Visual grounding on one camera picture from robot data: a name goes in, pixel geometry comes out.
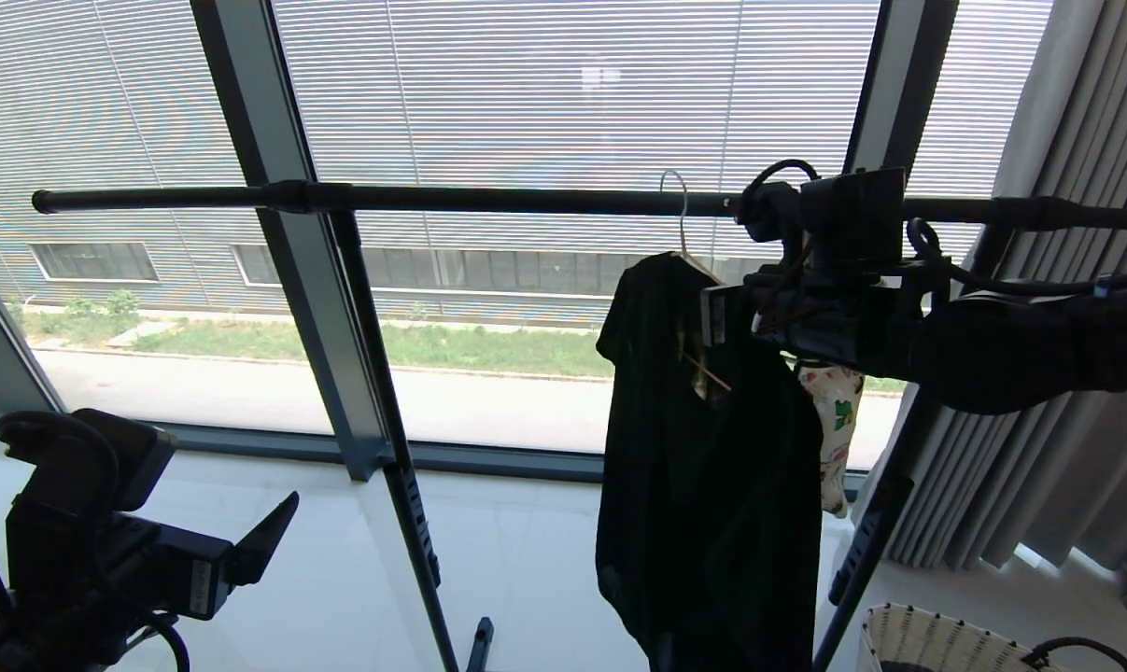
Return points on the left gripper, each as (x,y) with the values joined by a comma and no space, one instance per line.
(105,579)

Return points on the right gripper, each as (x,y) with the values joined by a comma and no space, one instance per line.
(824,317)

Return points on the cream printed garment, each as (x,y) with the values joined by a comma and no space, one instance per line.
(838,420)

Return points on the pink clothes hanger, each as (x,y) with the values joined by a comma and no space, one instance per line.
(683,201)

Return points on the black garment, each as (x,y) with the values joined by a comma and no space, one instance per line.
(703,513)

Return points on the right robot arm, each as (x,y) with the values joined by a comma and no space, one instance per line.
(1039,350)

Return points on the white laundry basket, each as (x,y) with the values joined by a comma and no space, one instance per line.
(936,644)

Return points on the black clothes rack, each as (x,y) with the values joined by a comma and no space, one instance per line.
(432,199)

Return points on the beige curtain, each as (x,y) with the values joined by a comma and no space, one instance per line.
(1067,448)

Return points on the window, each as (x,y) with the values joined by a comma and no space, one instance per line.
(526,112)

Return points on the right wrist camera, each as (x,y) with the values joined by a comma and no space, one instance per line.
(852,215)

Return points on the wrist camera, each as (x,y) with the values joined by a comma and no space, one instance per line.
(105,457)
(852,215)

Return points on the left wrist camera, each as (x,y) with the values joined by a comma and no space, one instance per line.
(105,457)

